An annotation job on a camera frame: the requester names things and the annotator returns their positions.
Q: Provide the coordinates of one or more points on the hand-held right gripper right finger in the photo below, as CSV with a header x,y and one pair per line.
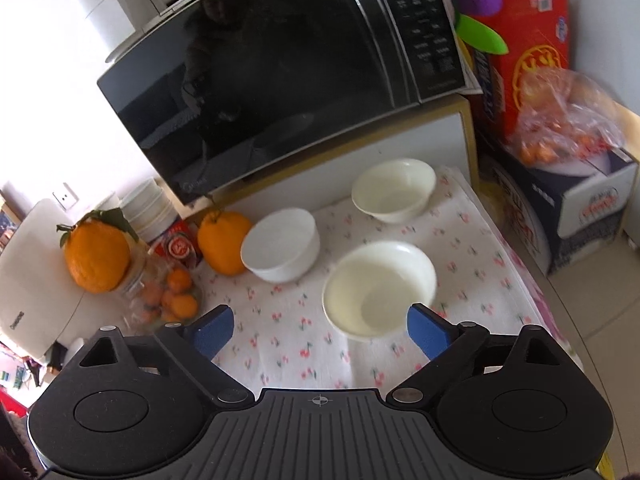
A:
x,y
425,332

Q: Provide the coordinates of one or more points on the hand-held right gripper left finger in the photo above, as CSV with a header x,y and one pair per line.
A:
x,y
215,332

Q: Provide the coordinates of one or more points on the cream bowl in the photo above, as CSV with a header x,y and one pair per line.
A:
x,y
395,195
375,290

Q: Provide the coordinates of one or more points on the white bowl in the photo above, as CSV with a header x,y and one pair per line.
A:
x,y
280,250

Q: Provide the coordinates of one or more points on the glass jar of small oranges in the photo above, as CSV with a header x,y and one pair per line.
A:
x,y
170,300

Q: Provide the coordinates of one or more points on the cherry print tablecloth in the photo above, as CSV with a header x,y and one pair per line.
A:
x,y
290,340

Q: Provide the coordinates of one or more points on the red label can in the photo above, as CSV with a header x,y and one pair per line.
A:
x,y
177,247

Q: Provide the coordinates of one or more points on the stack of white cups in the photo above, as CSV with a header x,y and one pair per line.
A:
x,y
150,210

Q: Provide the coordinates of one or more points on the large orange with leaves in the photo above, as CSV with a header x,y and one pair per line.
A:
x,y
95,260

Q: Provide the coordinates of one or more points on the dark cardboard box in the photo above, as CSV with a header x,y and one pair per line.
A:
x,y
575,240

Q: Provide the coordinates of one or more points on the white air fryer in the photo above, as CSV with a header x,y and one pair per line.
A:
x,y
35,270

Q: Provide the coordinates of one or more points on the plastic bag of oranges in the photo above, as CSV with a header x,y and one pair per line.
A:
x,y
560,125

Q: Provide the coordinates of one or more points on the black microwave oven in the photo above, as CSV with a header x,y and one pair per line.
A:
x,y
275,70

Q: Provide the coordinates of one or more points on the red cardboard box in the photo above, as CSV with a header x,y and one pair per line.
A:
x,y
525,25

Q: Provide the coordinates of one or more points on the white wall socket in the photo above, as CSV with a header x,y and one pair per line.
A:
x,y
65,196

